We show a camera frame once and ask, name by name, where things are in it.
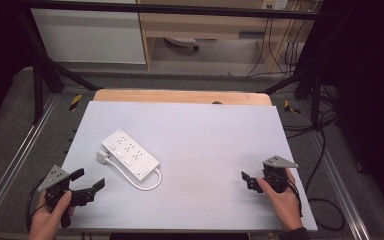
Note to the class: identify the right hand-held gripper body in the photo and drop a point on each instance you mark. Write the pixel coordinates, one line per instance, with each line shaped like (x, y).
(276, 175)

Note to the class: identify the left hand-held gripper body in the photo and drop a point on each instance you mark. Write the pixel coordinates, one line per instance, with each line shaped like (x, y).
(57, 186)

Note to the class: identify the white plug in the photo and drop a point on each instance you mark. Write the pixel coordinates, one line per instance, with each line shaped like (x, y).
(102, 156)

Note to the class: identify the white power strip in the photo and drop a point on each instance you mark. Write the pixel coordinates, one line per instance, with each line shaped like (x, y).
(130, 154)

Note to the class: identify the person's right hand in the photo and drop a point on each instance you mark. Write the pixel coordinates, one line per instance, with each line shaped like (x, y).
(284, 203)

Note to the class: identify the person's left hand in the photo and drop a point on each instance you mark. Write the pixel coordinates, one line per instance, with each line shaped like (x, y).
(48, 218)

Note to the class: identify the wooden board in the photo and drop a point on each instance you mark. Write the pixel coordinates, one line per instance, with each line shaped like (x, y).
(180, 96)

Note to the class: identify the dark curtain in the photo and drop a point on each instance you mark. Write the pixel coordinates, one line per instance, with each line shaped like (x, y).
(370, 83)
(0, 50)

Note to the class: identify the white cabinet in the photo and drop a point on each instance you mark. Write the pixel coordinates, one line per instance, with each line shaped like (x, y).
(90, 36)

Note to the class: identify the white chair base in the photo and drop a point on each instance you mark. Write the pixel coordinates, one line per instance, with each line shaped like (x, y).
(181, 41)

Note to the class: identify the wooden desk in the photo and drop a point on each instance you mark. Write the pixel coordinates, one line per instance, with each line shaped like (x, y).
(206, 25)

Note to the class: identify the aluminium rail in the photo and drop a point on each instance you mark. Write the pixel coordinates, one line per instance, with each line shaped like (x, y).
(16, 156)
(341, 193)

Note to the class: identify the black metal frame post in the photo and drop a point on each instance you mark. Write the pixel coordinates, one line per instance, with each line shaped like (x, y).
(316, 100)
(38, 93)

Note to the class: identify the white wall socket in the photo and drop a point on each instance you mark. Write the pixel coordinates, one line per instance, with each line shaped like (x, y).
(274, 4)

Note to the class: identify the black metal frame bar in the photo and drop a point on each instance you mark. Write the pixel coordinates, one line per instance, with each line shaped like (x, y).
(180, 9)

